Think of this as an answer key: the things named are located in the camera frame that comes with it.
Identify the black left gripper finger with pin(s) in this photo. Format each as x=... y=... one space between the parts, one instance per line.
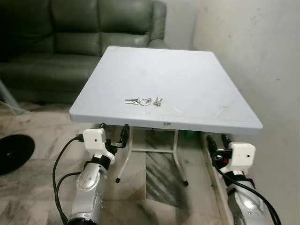
x=101 y=125
x=125 y=134

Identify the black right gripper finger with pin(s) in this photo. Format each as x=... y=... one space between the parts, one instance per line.
x=226 y=140
x=211 y=143

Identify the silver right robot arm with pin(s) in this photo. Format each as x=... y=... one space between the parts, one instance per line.
x=248 y=204

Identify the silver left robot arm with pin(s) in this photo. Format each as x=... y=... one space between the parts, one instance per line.
x=89 y=192

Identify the white plastic folding table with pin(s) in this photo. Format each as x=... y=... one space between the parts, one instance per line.
x=178 y=79

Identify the dark green leather sofa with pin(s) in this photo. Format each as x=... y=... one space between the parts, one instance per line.
x=70 y=51

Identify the black round disc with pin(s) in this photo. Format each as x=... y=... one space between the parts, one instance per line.
x=13 y=153

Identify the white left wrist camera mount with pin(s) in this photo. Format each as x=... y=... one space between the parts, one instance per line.
x=96 y=139

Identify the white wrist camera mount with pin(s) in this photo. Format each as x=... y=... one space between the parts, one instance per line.
x=96 y=139
x=243 y=155

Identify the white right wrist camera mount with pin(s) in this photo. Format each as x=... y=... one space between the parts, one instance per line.
x=243 y=155

